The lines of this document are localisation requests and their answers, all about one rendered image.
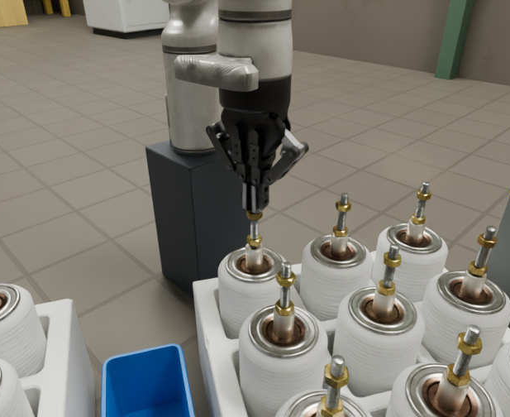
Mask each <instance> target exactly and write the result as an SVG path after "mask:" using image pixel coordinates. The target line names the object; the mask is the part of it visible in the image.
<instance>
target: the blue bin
mask: <svg viewBox="0 0 510 417"><path fill-rule="evenodd" d="M101 417H195V413H194V408H193V400H192V396H191V390H190V386H189V382H188V373H187V368H186V364H185V360H184V351H183V349H182V347H181V346H179V345H178V344H175V343H171V344H166V345H162V346H158V347H152V348H147V349H143V350H140V351H135V352H129V353H124V354H121V355H116V356H113V357H109V358H108V359H107V360H106V361H105V362H104V363H103V365H102V390H101Z"/></svg>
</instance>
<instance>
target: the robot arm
mask: <svg viewBox="0 0 510 417"><path fill-rule="evenodd" d="M161 1H163V2H167V3H169V5H170V14H169V21H168V23H167V25H166V27H165V29H164V30H163V31H162V34H161V44H162V51H163V60H164V74H165V83H166V90H167V94H166V95H165V104H166V112H167V120H168V128H169V143H170V145H171V146H172V148H173V151H174V152H175V153H177V154H180V155H182V156H207V155H211V154H214V153H216V152H217V154H218V155H219V156H220V158H221V160H222V163H223V165H224V166H225V167H226V170H227V171H228V172H235V173H236V174H237V177H238V179H239V180H240V181H241V192H240V199H241V202H242V208H244V209H246V210H250V209H251V212H253V213H260V212H261V211H263V210H264V209H265V208H266V206H268V205H269V186H270V185H272V184H273V183H274V182H275V181H277V180H280V179H282V178H283V177H284V176H286V174H287V173H288V172H289V171H290V170H291V169H292V168H293V167H294V166H295V165H296V164H297V163H298V161H299V160H300V159H301V158H302V157H303V156H304V155H305V154H306V153H307V152H308V150H309V146H308V144H307V143H306V142H305V141H302V142H300V143H299V142H298V141H297V139H296V138H295V137H294V136H293V135H292V134H291V132H290V131H291V124H290V121H289V120H288V107H289V104H290V98H291V79H292V59H293V36H292V26H291V17H292V0H161ZM221 106H222V107H223V110H222V111H221ZM282 143H283V146H282V148H281V152H280V153H279V154H280V155H281V156H282V157H281V158H280V159H279V160H278V162H277V163H276V164H275V165H274V166H273V162H274V160H275V157H276V150H277V149H278V147H279V146H280V145H281V144H282ZM228 151H230V152H231V154H232V156H233V160H232V158H231V156H230V154H229V153H228Z"/></svg>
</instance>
